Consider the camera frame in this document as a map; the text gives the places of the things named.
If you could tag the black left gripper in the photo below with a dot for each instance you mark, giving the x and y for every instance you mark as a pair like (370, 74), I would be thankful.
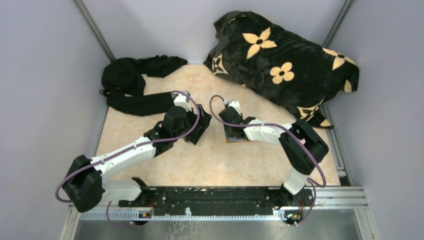
(191, 114)

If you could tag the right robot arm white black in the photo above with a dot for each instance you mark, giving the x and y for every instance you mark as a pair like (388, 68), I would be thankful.
(304, 148)

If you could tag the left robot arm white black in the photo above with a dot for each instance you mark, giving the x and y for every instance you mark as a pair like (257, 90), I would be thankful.
(88, 180)

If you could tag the black plastic card bin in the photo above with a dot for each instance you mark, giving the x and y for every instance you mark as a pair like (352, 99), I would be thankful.
(204, 122)

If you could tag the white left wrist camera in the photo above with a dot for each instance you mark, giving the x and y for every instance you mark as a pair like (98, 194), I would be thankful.
(182, 100)

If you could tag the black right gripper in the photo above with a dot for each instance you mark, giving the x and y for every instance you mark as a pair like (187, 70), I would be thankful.
(239, 114)

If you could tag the black blanket yellow flowers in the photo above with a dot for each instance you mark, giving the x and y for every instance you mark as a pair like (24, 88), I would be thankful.
(279, 65)

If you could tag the aluminium frame rail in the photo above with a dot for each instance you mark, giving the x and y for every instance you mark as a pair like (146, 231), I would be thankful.
(328, 198)

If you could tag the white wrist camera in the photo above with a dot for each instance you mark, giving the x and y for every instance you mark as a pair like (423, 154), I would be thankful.
(234, 104)
(182, 100)

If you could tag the yellow leather card holder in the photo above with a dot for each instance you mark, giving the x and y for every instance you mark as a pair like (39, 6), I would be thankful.
(232, 139)

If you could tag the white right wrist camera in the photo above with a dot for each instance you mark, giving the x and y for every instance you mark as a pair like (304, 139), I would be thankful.
(234, 104)

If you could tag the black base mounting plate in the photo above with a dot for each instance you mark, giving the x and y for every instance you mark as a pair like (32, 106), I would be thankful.
(218, 201)

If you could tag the black crumpled garment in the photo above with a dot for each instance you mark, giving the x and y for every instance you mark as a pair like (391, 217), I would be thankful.
(124, 84)

